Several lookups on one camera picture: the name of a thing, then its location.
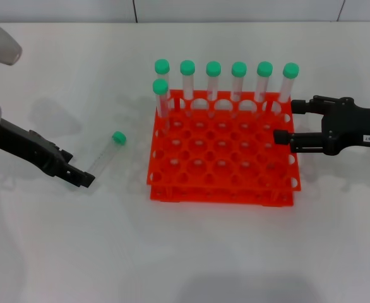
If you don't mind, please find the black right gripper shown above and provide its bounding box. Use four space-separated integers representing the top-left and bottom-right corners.
273 95 370 156

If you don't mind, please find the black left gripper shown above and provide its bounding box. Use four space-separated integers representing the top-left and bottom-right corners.
0 118 97 189

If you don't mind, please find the green-capped clear test tube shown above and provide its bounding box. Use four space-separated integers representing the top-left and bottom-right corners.
256 61 273 116
231 61 248 117
152 78 172 133
154 59 173 111
180 60 196 119
89 131 128 176
272 62 300 116
205 61 222 117

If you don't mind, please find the orange test tube rack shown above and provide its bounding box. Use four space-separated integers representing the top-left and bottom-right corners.
146 89 302 208

